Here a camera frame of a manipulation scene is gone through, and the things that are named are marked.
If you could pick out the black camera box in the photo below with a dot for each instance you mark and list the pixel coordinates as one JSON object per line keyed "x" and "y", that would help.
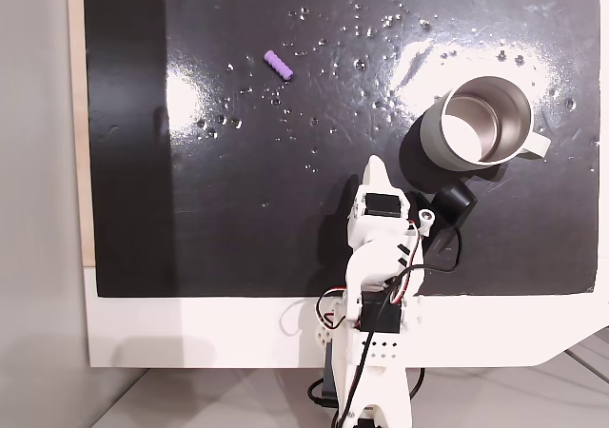
{"x": 452, "y": 202}

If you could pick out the purple ribbed pen grip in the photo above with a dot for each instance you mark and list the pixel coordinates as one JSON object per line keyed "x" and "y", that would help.
{"x": 278, "y": 64}

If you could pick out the black table mat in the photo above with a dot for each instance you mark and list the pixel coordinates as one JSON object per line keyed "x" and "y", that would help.
{"x": 285, "y": 200}

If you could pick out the pale green steel mug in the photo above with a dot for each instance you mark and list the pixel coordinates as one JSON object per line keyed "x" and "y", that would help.
{"x": 476, "y": 123}

